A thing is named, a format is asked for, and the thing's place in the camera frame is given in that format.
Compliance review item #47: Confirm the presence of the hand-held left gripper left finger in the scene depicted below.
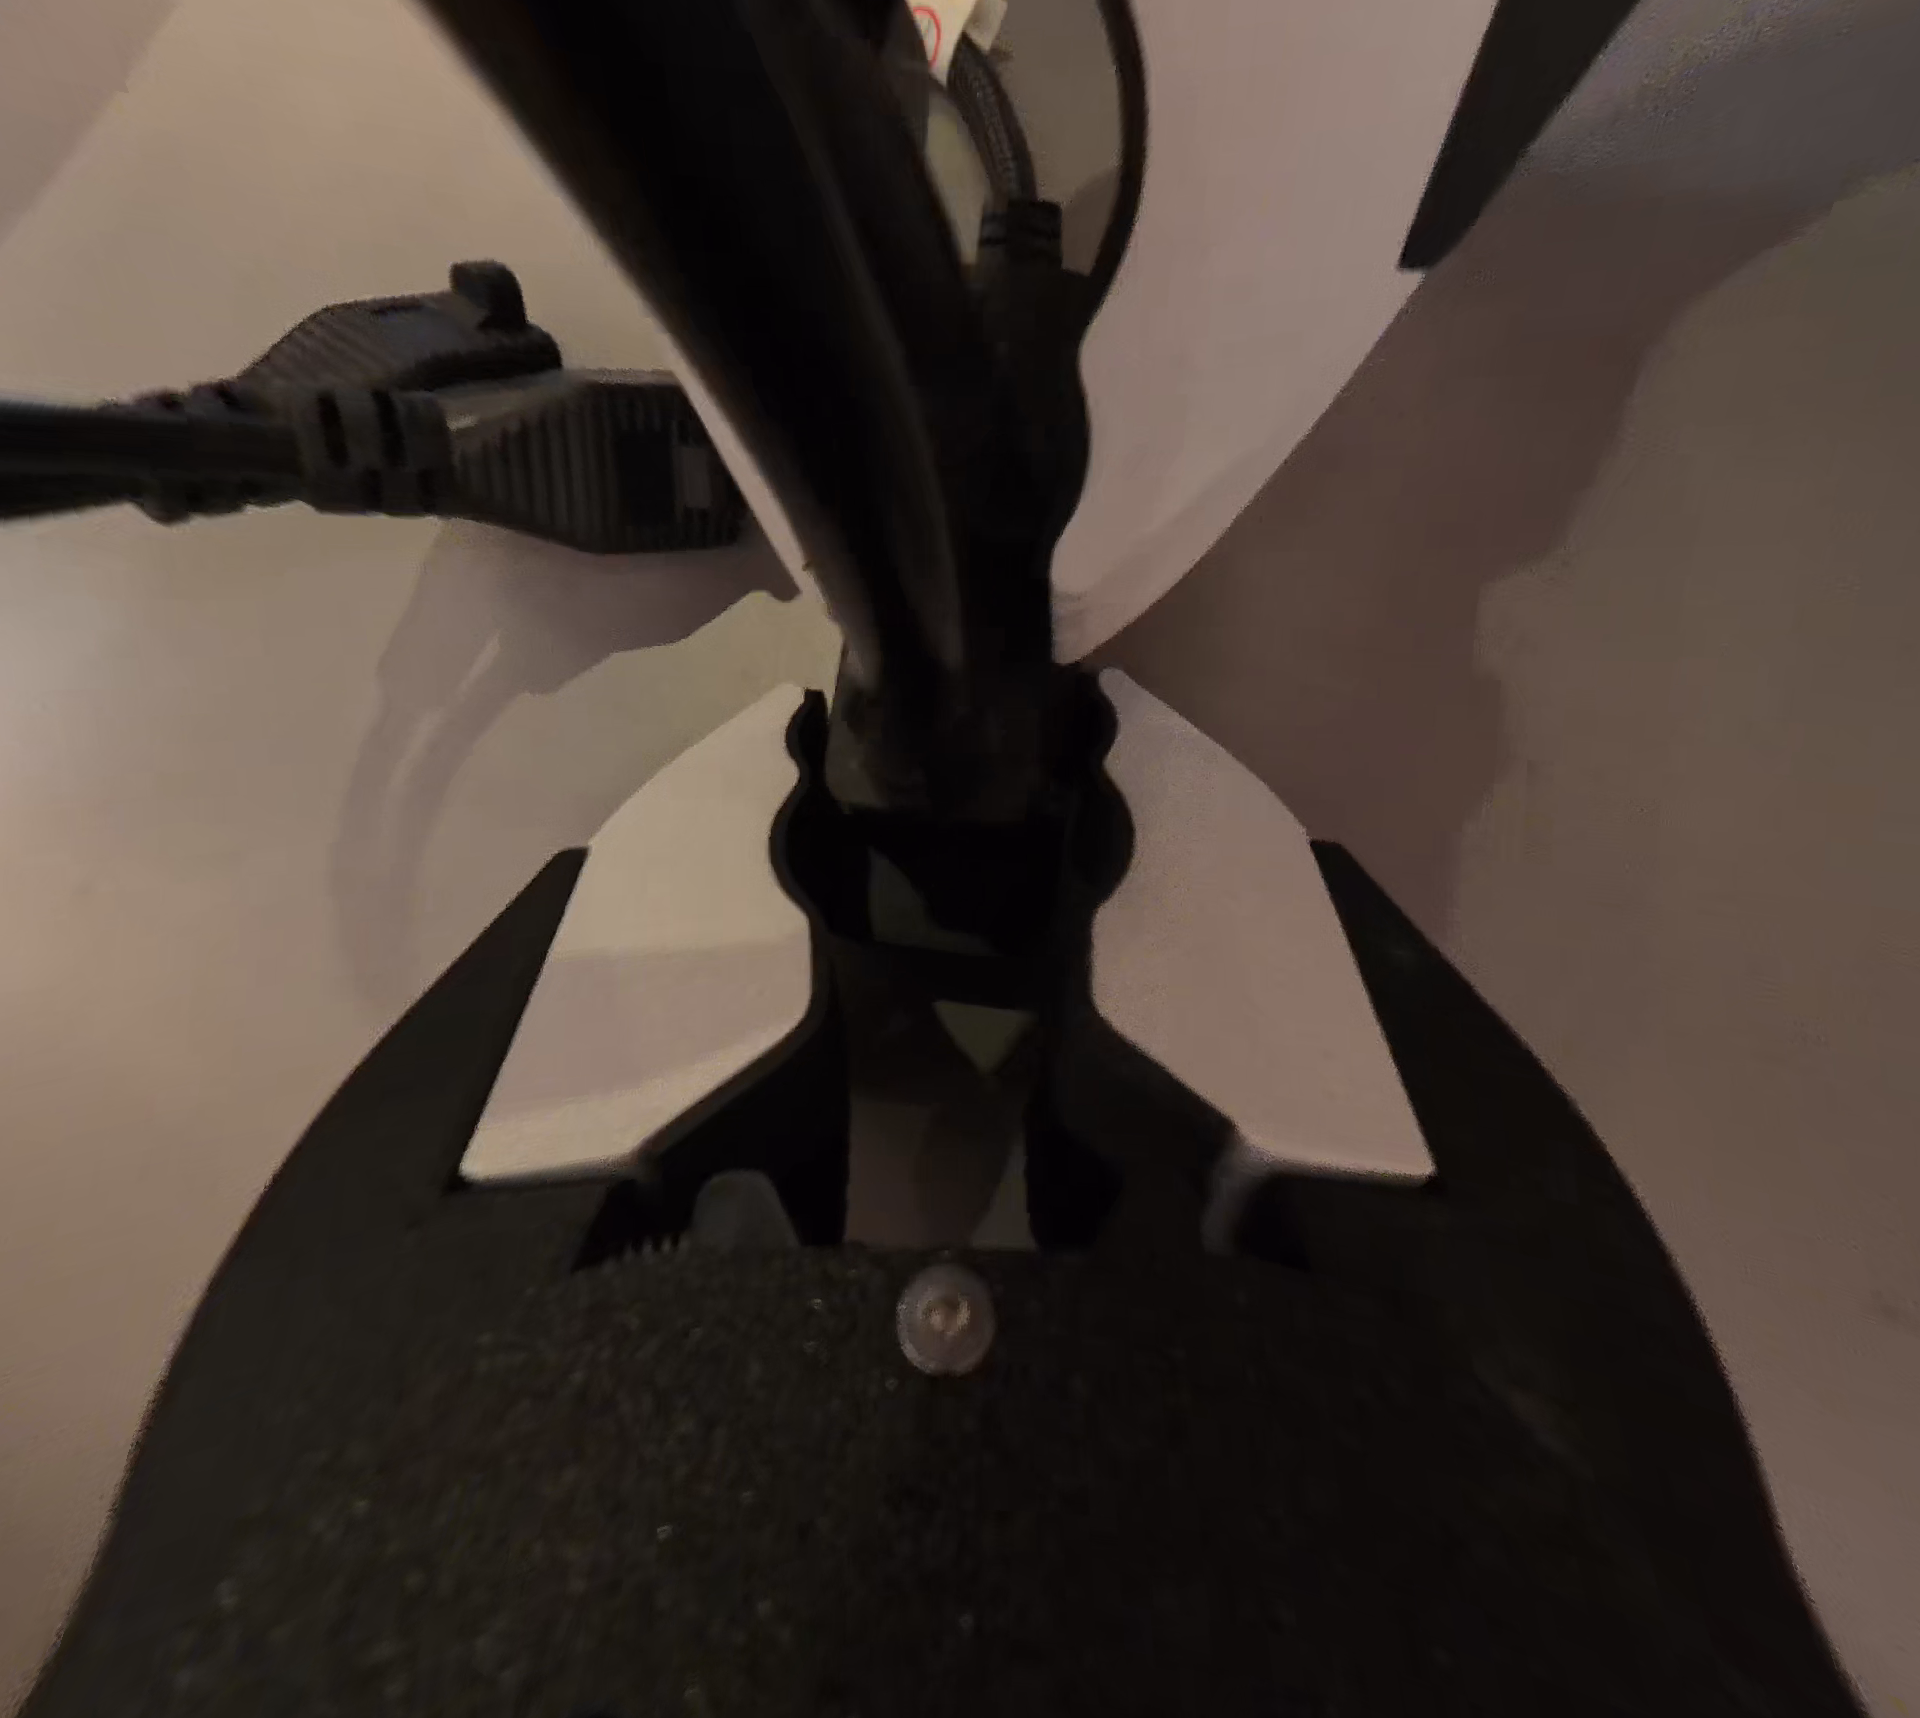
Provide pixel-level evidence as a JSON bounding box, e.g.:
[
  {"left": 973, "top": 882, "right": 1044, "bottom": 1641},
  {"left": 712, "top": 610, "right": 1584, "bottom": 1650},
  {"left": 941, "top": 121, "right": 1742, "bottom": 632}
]
[{"left": 453, "top": 682, "right": 841, "bottom": 1188}]

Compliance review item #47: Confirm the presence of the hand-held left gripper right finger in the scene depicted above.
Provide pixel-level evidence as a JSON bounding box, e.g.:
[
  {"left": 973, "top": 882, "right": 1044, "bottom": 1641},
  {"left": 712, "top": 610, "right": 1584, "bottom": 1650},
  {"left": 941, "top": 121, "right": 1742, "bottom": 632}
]
[{"left": 1050, "top": 664, "right": 1439, "bottom": 1188}]

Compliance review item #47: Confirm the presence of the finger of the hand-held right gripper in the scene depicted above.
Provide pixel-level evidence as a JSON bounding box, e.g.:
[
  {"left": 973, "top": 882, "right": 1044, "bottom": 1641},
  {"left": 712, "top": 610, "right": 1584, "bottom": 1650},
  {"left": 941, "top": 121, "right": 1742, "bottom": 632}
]
[
  {"left": 659, "top": 367, "right": 812, "bottom": 610},
  {"left": 1050, "top": 0, "right": 1591, "bottom": 669}
]

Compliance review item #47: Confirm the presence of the black power cable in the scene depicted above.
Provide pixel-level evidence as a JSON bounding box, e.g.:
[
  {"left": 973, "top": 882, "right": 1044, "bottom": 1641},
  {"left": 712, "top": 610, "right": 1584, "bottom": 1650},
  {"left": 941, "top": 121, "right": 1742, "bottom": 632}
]
[{"left": 0, "top": 0, "right": 999, "bottom": 836}]

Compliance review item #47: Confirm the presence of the grey desk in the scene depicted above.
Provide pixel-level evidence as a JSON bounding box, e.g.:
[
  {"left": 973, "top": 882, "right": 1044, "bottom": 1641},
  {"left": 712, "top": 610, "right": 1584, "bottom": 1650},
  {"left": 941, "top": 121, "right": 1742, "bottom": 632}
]
[{"left": 0, "top": 0, "right": 1920, "bottom": 1675}]

